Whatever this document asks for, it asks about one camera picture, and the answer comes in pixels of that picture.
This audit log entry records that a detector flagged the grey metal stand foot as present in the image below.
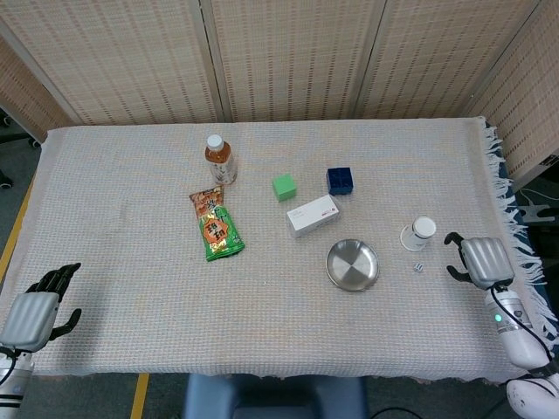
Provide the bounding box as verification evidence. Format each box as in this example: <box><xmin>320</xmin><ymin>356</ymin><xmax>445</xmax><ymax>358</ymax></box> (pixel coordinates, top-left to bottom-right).
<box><xmin>517</xmin><ymin>203</ymin><xmax>559</xmax><ymax>224</ymax></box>

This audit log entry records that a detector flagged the beige woven tablecloth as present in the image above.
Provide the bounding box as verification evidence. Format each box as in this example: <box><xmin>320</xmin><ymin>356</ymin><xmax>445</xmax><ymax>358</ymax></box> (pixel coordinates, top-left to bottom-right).
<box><xmin>0</xmin><ymin>115</ymin><xmax>559</xmax><ymax>385</ymax></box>

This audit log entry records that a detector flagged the white carton box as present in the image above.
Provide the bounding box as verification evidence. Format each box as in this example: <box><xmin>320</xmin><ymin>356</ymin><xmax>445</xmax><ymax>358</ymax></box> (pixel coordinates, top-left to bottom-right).
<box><xmin>286</xmin><ymin>194</ymin><xmax>342</xmax><ymax>239</ymax></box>

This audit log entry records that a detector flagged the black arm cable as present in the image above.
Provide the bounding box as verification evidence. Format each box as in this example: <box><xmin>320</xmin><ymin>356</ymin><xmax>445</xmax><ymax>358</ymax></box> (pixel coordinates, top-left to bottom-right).
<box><xmin>489</xmin><ymin>284</ymin><xmax>556</xmax><ymax>381</ymax></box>

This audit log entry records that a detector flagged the tea bottle white cap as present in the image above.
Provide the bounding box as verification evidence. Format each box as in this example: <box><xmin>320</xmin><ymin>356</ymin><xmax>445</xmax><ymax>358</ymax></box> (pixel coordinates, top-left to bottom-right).
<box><xmin>204</xmin><ymin>134</ymin><xmax>239</xmax><ymax>186</ymax></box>

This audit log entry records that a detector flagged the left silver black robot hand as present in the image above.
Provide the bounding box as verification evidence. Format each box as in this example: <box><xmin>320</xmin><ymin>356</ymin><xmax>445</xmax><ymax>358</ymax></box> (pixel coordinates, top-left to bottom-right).
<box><xmin>0</xmin><ymin>262</ymin><xmax>83</xmax><ymax>353</ymax></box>

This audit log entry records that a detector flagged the bamboo folding screen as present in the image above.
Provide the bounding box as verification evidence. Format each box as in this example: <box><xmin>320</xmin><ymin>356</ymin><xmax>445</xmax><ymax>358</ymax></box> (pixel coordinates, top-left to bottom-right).
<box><xmin>0</xmin><ymin>0</ymin><xmax>559</xmax><ymax>181</ymax></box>

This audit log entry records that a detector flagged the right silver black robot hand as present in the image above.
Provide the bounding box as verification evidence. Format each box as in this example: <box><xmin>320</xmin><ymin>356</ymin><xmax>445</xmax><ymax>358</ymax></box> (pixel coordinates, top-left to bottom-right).
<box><xmin>444</xmin><ymin>232</ymin><xmax>515</xmax><ymax>292</ymax></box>

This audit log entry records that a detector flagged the blue under cloth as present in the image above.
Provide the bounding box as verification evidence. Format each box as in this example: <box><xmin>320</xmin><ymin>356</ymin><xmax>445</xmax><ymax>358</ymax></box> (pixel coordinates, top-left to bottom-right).
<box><xmin>497</xmin><ymin>159</ymin><xmax>559</xmax><ymax>346</ymax></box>

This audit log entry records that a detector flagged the green orange snack bag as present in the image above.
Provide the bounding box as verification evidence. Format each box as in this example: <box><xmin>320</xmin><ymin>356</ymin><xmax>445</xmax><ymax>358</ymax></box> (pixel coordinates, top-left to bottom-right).
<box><xmin>188</xmin><ymin>184</ymin><xmax>245</xmax><ymax>264</ymax></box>

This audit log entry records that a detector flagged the round metal dish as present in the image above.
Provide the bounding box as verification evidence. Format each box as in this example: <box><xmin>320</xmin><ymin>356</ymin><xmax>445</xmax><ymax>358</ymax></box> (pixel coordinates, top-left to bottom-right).
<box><xmin>325</xmin><ymin>238</ymin><xmax>380</xmax><ymax>293</ymax></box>

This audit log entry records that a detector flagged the black office chair base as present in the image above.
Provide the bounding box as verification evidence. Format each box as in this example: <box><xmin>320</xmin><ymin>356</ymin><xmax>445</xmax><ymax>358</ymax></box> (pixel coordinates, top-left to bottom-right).
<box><xmin>0</xmin><ymin>106</ymin><xmax>43</xmax><ymax>189</ymax></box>

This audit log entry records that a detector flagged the green cube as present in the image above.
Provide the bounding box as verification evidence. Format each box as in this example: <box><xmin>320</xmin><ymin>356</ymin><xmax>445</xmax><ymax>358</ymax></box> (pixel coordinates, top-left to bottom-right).
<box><xmin>271</xmin><ymin>173</ymin><xmax>299</xmax><ymax>203</ymax></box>

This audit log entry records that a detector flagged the white paper cup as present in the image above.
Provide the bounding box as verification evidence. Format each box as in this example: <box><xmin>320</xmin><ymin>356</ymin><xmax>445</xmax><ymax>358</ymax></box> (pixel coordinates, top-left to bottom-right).
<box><xmin>400</xmin><ymin>216</ymin><xmax>438</xmax><ymax>252</ymax></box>

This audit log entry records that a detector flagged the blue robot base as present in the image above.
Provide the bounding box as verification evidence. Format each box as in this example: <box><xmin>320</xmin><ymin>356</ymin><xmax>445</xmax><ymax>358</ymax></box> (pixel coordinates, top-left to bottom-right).
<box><xmin>183</xmin><ymin>373</ymin><xmax>370</xmax><ymax>419</ymax></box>

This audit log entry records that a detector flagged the dark blue open box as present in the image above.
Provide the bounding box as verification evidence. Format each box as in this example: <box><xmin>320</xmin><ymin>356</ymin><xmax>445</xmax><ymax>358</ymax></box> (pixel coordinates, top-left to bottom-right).
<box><xmin>325</xmin><ymin>166</ymin><xmax>356</xmax><ymax>196</ymax></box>

